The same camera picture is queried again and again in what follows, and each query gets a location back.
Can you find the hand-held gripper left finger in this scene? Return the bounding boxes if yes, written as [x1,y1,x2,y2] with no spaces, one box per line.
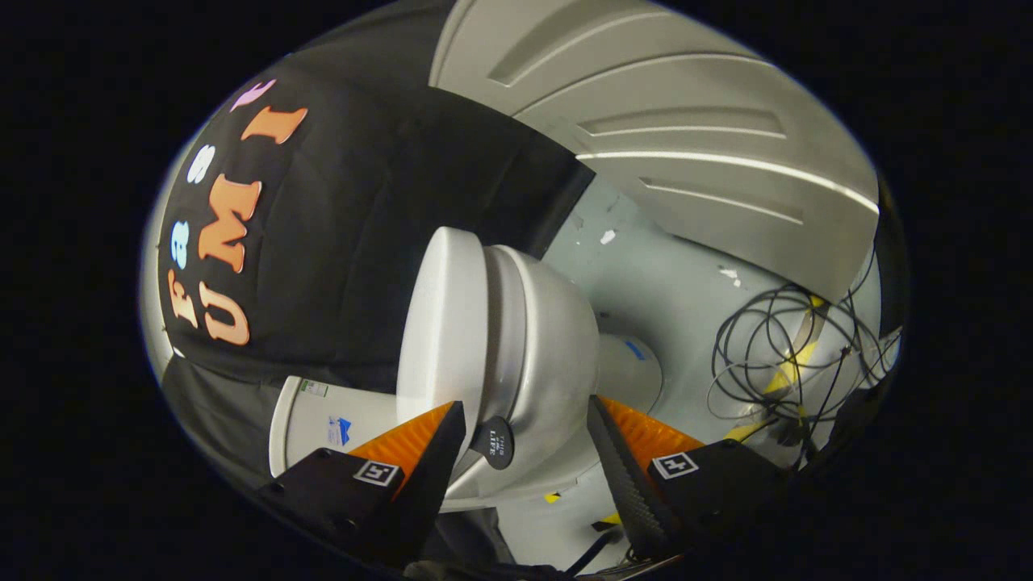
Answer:
[258,401,467,566]

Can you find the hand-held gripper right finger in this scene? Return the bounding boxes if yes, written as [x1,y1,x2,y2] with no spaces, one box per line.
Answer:
[587,395,788,561]

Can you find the white toilet lid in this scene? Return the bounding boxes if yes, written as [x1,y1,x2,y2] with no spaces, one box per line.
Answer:
[395,226,516,471]

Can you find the white toilet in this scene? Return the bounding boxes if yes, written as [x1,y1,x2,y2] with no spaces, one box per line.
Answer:
[269,226,664,514]

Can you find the white toilet seat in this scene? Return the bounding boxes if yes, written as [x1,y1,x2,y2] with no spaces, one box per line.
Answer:
[481,245,533,428]

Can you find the black backdrop cloth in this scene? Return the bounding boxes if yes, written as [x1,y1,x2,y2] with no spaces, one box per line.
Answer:
[141,52,598,487]

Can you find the white drawer cabinet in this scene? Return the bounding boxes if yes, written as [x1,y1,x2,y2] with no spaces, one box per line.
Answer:
[428,0,881,304]

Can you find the black cable bundle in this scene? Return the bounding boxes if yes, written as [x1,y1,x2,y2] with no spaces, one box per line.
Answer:
[707,242,901,470]

